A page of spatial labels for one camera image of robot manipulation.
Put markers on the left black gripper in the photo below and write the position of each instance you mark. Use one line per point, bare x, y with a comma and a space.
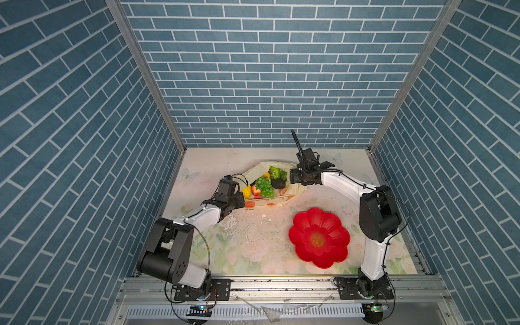
240, 203

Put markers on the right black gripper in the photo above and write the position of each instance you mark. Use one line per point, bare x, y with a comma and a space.
294, 176

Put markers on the cream printed plastic bag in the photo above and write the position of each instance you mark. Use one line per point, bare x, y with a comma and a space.
280, 196

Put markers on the red flower-shaped plate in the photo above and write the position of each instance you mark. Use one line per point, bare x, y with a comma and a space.
319, 238

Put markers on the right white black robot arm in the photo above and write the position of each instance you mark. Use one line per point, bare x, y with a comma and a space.
379, 217

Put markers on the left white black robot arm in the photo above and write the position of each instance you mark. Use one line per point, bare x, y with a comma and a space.
166, 252

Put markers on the yellow lemon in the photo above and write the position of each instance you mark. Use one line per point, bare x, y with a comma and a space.
247, 192

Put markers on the dark green lime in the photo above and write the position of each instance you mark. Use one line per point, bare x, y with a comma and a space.
283, 175

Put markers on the red strawberry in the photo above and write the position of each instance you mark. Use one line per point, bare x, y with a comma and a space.
256, 191

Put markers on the light green pear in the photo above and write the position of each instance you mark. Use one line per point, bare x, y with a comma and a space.
274, 173

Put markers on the dark avocado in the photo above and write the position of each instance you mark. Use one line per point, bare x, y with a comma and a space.
278, 183

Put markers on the green grape bunch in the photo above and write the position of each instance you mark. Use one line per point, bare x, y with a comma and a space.
266, 187

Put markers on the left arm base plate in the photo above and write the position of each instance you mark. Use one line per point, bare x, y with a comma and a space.
213, 289

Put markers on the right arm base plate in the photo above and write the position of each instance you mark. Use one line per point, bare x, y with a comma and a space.
363, 288

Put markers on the aluminium front rail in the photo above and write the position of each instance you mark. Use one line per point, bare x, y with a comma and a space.
292, 289

